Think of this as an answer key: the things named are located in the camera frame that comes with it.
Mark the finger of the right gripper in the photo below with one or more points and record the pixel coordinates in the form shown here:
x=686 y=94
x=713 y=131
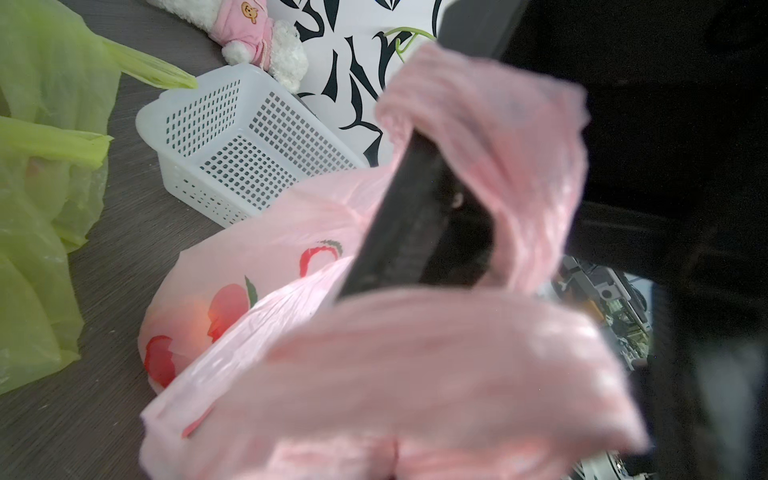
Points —
x=430 y=229

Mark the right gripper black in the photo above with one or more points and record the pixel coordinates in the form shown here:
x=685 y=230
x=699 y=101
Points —
x=676 y=194

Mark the white plastic basket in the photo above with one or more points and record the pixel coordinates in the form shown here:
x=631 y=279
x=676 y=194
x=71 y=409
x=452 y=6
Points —
x=231 y=146

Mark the pink plastic bag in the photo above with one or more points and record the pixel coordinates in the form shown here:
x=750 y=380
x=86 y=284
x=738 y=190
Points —
x=420 y=382

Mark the green plastic bag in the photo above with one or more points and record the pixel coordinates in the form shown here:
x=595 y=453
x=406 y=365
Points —
x=40 y=319
x=55 y=71

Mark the green hoop hanger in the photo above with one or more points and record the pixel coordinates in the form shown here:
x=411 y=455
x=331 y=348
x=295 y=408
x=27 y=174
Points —
x=404 y=38

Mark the white plush bunny pink shirt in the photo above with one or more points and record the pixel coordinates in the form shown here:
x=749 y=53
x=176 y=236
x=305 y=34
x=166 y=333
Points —
x=247 y=34

